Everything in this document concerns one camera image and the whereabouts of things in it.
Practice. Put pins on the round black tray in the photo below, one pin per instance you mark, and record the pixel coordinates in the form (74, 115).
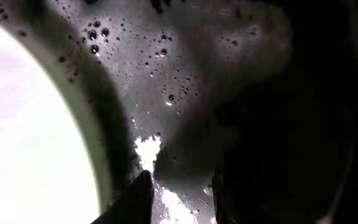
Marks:
(158, 84)

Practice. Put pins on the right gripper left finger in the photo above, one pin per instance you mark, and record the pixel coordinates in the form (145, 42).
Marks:
(134, 206)

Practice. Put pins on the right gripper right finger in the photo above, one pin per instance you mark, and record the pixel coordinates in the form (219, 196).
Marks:
(283, 174)

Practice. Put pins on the light green plate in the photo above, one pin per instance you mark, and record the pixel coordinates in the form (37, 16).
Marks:
(46, 174)

